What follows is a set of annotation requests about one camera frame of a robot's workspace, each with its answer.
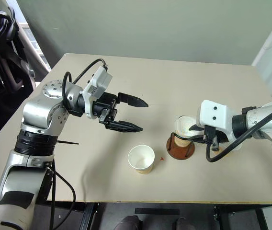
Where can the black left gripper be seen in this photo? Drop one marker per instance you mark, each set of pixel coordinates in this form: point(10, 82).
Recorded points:
point(106, 105)

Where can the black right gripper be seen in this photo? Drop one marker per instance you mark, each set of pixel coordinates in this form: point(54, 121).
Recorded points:
point(211, 136)

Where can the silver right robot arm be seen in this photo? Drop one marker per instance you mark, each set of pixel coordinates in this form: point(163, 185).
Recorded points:
point(265, 117)

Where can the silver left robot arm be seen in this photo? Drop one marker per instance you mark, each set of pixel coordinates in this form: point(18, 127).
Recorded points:
point(34, 112)

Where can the black floor strip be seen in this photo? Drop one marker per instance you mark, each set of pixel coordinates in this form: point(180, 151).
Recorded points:
point(157, 211)

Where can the dark rounded shape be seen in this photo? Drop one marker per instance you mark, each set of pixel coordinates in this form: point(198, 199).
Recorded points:
point(182, 224)
point(127, 222)

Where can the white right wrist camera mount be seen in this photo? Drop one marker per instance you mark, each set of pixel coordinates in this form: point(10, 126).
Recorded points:
point(216, 117)

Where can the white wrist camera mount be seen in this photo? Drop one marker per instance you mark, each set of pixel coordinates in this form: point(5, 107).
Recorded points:
point(97, 83)
point(216, 117)

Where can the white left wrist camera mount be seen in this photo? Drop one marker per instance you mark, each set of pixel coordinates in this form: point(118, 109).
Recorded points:
point(97, 83)

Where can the black metal table frame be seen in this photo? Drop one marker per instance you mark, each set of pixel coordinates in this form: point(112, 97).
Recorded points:
point(90, 213)

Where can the black tubular frame equipment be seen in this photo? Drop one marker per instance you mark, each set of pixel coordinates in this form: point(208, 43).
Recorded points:
point(4, 48)

